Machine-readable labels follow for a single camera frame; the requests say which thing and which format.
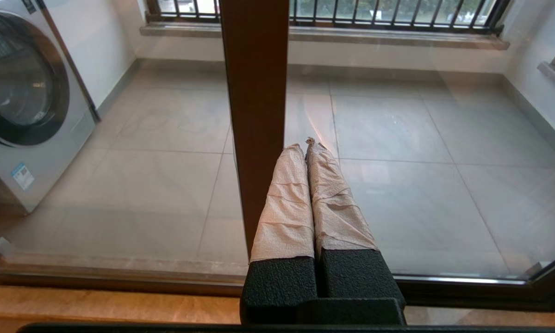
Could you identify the brown glass door without lock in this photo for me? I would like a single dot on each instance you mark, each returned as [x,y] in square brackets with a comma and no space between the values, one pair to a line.
[254,92]

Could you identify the silver front-load washing machine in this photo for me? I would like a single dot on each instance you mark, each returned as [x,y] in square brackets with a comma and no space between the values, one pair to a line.
[32,92]

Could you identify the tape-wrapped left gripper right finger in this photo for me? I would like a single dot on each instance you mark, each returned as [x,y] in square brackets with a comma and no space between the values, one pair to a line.
[337,217]

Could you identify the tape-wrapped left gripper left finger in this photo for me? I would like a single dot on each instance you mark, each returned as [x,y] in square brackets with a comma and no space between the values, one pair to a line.
[284,217]

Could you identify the long grey stone window sill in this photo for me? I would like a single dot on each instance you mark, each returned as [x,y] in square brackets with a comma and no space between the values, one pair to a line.
[374,38]

